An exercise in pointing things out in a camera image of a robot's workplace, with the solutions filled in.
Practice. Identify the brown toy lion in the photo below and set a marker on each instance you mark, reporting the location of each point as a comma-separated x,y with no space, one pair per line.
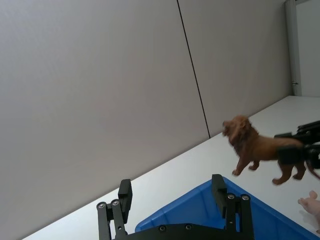
262,150

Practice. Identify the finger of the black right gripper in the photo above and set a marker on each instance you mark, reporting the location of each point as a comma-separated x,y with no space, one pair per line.
290,155
308,131

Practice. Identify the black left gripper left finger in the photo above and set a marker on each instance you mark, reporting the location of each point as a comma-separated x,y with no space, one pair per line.
125,200

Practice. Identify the blue plastic bin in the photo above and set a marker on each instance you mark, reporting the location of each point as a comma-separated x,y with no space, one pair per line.
190,210

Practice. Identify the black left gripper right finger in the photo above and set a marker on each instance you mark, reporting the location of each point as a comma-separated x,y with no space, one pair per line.
220,197

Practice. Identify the pink toy pig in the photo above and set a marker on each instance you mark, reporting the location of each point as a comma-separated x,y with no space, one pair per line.
312,207

